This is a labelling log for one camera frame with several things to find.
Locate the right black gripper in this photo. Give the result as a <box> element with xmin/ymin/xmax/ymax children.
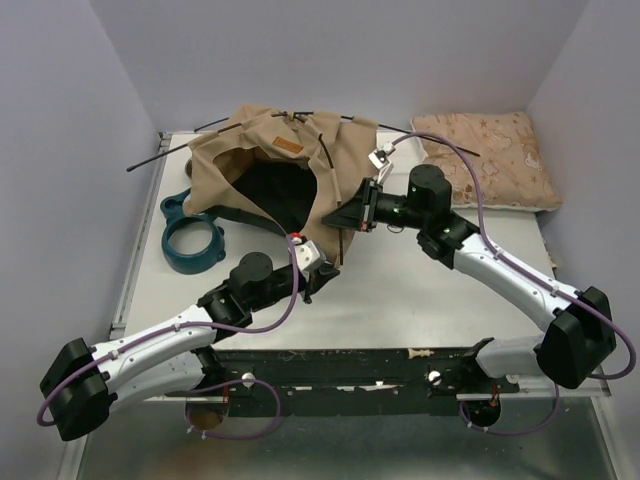
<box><xmin>323</xmin><ymin>176</ymin><xmax>429</xmax><ymax>231</ymax></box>

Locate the beige fabric pet tent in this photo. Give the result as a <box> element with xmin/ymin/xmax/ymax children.
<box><xmin>183</xmin><ymin>104</ymin><xmax>376</xmax><ymax>263</ymax></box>

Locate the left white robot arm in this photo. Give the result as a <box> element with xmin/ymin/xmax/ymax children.
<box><xmin>36</xmin><ymin>246</ymin><xmax>340</xmax><ymax>441</ymax></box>

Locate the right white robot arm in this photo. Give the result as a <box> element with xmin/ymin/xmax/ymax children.
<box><xmin>322</xmin><ymin>164</ymin><xmax>616</xmax><ymax>392</ymax></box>

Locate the steel pet bowl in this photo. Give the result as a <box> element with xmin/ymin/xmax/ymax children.
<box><xmin>184</xmin><ymin>159</ymin><xmax>193</xmax><ymax>179</ymax></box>

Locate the white chess piece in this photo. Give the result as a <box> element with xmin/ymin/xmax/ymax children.
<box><xmin>407</xmin><ymin>348</ymin><xmax>434</xmax><ymax>360</ymax></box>

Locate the pink patterned pillow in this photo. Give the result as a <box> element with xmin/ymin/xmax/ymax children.
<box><xmin>411</xmin><ymin>111</ymin><xmax>562</xmax><ymax>212</ymax></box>

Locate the teal bowl stand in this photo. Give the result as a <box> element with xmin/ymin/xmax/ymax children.
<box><xmin>160</xmin><ymin>188</ymin><xmax>226</xmax><ymax>275</ymax></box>

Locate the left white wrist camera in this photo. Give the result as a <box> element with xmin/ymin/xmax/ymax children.
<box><xmin>289</xmin><ymin>233</ymin><xmax>326</xmax><ymax>274</ymax></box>

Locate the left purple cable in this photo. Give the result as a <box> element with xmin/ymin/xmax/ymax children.
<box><xmin>37</xmin><ymin>234</ymin><xmax>306</xmax><ymax>442</ymax></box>

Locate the purple cable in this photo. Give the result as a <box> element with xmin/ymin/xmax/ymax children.
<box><xmin>37</xmin><ymin>234</ymin><xmax>306</xmax><ymax>442</ymax></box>
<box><xmin>382</xmin><ymin>130</ymin><xmax>632</xmax><ymax>436</ymax></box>

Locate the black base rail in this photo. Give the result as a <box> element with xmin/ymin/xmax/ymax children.
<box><xmin>184</xmin><ymin>347</ymin><xmax>519</xmax><ymax>417</ymax></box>

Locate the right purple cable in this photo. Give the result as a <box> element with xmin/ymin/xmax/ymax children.
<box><xmin>382</xmin><ymin>130</ymin><xmax>632</xmax><ymax>436</ymax></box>

